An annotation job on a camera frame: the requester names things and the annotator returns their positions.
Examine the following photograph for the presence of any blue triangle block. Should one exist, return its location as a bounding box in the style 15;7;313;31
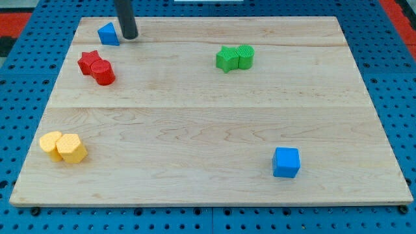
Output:
97;22;120;46

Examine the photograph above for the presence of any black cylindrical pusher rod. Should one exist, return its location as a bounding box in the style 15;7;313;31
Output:
114;0;138;40

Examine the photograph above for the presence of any wooden board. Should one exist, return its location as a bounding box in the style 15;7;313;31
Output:
10;16;413;207

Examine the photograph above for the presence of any blue cube block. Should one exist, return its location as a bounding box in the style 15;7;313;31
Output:
272;147;300;178

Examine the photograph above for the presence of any green cylinder block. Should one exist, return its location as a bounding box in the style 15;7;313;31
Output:
237;45;255;70

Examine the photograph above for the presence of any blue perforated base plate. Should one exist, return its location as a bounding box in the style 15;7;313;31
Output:
1;0;415;233

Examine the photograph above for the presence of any yellow hexagon block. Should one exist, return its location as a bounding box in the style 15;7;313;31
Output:
56;133;88;163

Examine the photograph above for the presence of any yellow heart block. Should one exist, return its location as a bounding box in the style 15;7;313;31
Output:
39;131;63;162

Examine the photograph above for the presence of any red star block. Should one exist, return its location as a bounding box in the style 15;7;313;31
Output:
77;50;101;75

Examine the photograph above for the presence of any red cylinder block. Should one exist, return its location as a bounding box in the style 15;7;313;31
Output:
90;60;116;86

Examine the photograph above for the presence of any green star block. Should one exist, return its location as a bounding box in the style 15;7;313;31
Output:
216;45;239;73

